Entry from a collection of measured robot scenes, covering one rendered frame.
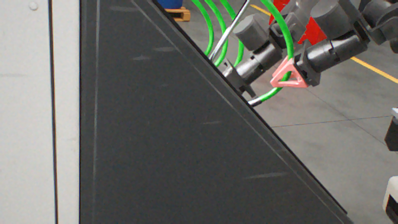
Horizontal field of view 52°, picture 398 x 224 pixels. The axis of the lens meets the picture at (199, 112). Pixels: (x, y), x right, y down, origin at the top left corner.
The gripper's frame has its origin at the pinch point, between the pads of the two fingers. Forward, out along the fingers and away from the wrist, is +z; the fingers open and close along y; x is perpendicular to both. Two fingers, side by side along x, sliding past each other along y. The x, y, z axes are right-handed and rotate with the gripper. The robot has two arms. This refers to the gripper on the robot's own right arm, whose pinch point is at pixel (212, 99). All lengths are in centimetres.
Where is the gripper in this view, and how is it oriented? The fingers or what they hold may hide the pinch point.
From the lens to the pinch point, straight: 101.9
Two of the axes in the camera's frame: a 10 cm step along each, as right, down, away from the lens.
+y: -6.3, -6.2, -4.7
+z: -7.6, 6.2, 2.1
